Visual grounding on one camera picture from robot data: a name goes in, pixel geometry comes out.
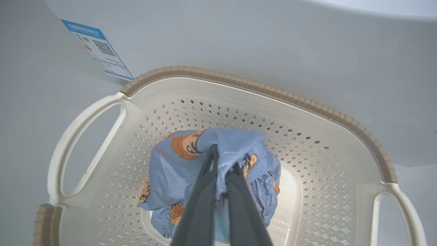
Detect blue energy label sticker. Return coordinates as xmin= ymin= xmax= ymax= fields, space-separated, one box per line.
xmin=61 ymin=19 xmax=134 ymax=81

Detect cream basket with brown rim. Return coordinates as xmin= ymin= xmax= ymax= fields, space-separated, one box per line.
xmin=33 ymin=66 xmax=427 ymax=246

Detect blue cartoon print shorts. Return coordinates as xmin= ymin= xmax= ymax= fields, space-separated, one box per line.
xmin=138 ymin=128 xmax=281 ymax=244

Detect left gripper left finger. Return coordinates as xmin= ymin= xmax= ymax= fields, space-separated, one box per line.
xmin=171 ymin=145 xmax=220 ymax=246

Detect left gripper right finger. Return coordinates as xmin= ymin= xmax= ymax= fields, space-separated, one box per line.
xmin=225 ymin=163 xmax=273 ymax=246

